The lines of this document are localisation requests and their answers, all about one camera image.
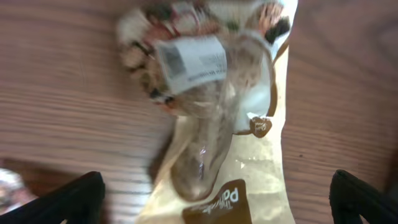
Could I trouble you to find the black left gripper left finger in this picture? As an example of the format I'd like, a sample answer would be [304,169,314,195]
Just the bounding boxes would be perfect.
[1,171,105,224]

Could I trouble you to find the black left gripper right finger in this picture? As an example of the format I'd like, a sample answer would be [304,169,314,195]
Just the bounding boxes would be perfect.
[329,169,397,224]

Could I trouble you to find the dried mushroom pouch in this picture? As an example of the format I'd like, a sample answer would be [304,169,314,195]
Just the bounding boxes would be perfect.
[1,168,37,215]
[117,1,298,224]

